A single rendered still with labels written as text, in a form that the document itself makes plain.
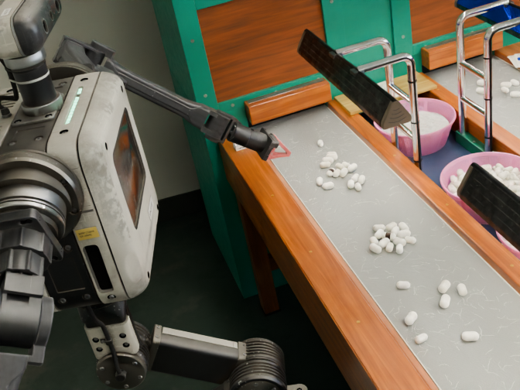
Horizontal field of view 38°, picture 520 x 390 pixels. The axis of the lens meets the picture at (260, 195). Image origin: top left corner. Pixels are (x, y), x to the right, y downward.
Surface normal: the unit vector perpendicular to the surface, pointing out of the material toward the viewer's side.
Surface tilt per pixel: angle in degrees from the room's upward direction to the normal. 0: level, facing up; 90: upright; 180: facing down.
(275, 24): 90
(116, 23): 90
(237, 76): 90
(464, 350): 0
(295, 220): 0
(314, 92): 90
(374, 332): 0
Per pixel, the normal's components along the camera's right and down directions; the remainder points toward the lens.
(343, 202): -0.18, -0.83
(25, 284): 0.43, -0.58
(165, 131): 0.22, 0.50
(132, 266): 0.70, 0.28
